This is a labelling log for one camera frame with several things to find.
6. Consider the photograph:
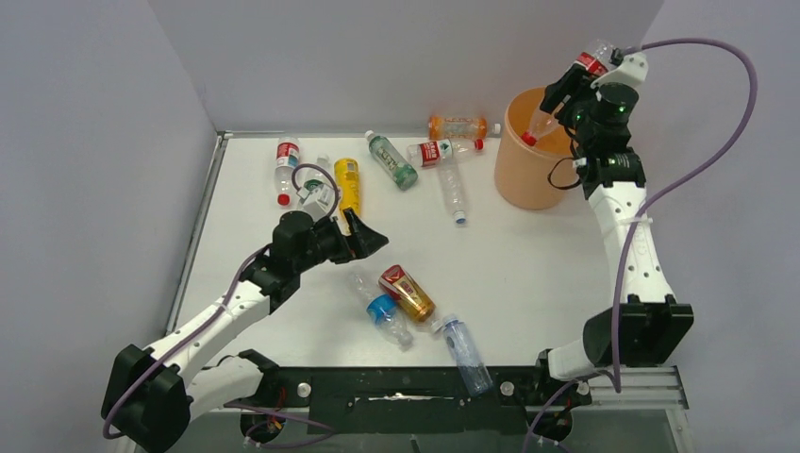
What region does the orange drink bottle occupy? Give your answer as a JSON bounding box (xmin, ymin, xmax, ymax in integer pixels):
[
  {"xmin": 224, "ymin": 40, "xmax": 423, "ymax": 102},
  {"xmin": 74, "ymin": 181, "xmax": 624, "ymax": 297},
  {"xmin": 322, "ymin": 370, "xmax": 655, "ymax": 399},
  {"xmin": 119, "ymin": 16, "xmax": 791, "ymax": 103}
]
[{"xmin": 428, "ymin": 115, "xmax": 502, "ymax": 141}]

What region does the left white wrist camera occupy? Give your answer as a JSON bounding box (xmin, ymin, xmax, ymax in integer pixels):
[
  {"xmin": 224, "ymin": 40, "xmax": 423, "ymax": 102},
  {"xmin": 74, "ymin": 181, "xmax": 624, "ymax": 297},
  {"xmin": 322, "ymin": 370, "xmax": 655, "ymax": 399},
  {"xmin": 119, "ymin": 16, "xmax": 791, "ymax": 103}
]
[{"xmin": 298, "ymin": 183, "xmax": 338, "ymax": 222}]

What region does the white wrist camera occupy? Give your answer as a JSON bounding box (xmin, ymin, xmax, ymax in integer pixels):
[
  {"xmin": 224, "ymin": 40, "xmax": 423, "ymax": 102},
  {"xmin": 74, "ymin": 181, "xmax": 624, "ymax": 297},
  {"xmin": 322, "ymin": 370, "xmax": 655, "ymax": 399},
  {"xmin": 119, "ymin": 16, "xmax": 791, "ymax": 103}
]
[
  {"xmin": 298, "ymin": 183, "xmax": 338, "ymax": 222},
  {"xmin": 594, "ymin": 52, "xmax": 649, "ymax": 89}
]

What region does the red white label bottle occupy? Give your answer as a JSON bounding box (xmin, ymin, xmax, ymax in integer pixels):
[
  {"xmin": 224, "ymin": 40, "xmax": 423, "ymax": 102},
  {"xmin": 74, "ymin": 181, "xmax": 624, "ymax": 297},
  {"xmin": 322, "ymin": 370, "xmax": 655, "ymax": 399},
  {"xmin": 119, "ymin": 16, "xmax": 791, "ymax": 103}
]
[{"xmin": 274, "ymin": 137, "xmax": 300, "ymax": 208}]

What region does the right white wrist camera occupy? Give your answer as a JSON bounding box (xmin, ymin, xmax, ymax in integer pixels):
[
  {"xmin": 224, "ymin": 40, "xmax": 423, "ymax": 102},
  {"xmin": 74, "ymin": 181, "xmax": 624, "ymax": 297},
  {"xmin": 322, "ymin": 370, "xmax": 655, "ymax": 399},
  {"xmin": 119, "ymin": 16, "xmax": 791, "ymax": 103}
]
[{"xmin": 594, "ymin": 52, "xmax": 649, "ymax": 89}]

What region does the blue label clear bottle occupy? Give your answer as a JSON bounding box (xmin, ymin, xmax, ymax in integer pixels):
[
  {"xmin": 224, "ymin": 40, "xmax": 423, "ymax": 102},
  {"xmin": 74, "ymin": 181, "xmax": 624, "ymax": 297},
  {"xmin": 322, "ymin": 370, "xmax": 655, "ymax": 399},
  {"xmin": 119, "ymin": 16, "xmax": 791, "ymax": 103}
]
[{"xmin": 346, "ymin": 269, "xmax": 413, "ymax": 350}]

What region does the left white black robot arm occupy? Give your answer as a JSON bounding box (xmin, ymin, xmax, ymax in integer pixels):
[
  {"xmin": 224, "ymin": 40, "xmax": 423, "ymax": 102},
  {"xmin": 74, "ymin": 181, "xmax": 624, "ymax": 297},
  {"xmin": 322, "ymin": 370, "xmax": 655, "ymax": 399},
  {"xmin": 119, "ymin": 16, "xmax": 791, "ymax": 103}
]
[{"xmin": 101, "ymin": 209, "xmax": 389, "ymax": 452}]

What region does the red label red cap bottle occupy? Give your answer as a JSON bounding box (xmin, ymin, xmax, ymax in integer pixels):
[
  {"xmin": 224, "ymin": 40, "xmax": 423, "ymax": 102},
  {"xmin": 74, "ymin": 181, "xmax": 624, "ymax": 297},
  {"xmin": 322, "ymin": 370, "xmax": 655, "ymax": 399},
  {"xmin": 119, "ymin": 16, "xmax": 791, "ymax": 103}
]
[{"xmin": 521, "ymin": 40, "xmax": 615, "ymax": 146}]

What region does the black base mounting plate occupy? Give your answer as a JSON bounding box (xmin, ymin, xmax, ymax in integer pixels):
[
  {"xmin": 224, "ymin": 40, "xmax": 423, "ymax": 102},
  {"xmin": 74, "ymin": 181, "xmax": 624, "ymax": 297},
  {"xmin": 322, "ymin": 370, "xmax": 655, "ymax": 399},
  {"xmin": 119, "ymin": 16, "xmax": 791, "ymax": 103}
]
[{"xmin": 216, "ymin": 365, "xmax": 592, "ymax": 451}]

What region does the dark green label bottle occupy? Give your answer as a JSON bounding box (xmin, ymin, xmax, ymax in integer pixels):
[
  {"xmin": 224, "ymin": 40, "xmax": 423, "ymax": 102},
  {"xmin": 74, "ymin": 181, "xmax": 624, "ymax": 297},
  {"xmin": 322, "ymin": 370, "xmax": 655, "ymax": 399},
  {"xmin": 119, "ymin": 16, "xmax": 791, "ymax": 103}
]
[{"xmin": 298, "ymin": 154, "xmax": 331, "ymax": 203}]

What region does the aluminium frame rail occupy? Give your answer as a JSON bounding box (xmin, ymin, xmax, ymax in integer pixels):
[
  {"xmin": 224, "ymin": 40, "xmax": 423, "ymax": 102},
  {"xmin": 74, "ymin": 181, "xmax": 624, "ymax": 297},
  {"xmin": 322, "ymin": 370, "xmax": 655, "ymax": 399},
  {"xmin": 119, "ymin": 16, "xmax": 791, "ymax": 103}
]
[{"xmin": 125, "ymin": 365, "xmax": 689, "ymax": 415}]

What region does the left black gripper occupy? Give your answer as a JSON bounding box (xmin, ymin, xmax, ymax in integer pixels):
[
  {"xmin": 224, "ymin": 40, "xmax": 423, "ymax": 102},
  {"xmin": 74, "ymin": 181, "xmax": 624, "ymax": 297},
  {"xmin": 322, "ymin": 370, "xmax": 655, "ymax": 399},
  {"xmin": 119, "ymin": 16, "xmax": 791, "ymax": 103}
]
[{"xmin": 294, "ymin": 209, "xmax": 388, "ymax": 274}]

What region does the clear bottle blue cap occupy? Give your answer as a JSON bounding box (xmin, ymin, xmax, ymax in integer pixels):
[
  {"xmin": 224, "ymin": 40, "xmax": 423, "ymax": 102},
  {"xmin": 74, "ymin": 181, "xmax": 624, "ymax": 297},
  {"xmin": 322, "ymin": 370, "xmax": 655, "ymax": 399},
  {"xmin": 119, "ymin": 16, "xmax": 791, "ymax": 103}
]
[{"xmin": 437, "ymin": 158, "xmax": 467, "ymax": 227}]

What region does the light blue tinted bottle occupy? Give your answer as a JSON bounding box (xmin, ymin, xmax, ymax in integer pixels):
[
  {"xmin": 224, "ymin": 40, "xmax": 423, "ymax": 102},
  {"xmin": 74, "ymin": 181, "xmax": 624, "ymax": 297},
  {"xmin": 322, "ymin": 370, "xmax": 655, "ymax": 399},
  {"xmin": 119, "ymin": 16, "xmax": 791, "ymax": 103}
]
[{"xmin": 442, "ymin": 315, "xmax": 493, "ymax": 396}]

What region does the red green label bottle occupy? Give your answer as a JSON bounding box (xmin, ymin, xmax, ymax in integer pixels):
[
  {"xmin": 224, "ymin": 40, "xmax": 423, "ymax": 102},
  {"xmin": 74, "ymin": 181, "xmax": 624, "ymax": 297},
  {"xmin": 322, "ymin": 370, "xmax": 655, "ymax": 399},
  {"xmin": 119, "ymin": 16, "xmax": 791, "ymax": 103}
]
[{"xmin": 406, "ymin": 139, "xmax": 485, "ymax": 169}]

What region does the yellow juice bottle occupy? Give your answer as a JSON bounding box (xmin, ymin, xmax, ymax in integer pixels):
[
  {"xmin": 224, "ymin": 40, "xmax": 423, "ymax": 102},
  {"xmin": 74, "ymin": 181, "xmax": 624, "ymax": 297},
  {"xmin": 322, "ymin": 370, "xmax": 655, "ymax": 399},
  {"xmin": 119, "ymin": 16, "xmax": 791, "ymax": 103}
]
[{"xmin": 334, "ymin": 158, "xmax": 361, "ymax": 234}]

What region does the green label clear bottle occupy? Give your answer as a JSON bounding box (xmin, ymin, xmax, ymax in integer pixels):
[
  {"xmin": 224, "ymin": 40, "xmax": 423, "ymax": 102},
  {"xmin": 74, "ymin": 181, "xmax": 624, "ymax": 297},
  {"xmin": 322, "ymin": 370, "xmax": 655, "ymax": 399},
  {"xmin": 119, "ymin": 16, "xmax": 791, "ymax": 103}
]
[{"xmin": 364, "ymin": 130, "xmax": 418, "ymax": 191}]

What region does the orange plastic bin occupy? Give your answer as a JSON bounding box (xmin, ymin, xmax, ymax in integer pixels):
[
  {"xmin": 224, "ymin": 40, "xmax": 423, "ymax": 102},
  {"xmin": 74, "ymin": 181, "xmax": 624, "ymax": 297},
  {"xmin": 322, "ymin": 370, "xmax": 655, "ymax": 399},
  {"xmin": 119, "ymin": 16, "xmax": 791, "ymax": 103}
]
[{"xmin": 494, "ymin": 87, "xmax": 578, "ymax": 210}]

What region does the red gold drink bottle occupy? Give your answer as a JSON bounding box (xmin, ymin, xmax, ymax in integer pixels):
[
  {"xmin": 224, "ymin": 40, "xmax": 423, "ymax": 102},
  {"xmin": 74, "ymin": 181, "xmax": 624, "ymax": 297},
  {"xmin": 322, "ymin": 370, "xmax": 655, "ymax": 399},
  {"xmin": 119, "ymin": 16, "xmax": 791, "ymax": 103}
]
[{"xmin": 378, "ymin": 264, "xmax": 441, "ymax": 333}]

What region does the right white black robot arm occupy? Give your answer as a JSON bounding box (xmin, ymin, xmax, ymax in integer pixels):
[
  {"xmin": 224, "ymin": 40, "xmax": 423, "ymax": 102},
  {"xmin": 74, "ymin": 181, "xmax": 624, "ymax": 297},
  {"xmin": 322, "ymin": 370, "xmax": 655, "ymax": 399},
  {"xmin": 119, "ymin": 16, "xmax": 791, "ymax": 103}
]
[{"xmin": 530, "ymin": 63, "xmax": 694, "ymax": 403}]

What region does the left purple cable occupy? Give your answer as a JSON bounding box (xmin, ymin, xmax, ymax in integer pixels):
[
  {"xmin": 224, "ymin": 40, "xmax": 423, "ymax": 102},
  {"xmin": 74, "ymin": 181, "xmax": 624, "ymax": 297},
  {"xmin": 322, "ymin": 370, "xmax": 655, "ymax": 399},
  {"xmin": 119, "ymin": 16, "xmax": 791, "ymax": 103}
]
[{"xmin": 101, "ymin": 162, "xmax": 342, "ymax": 450}]

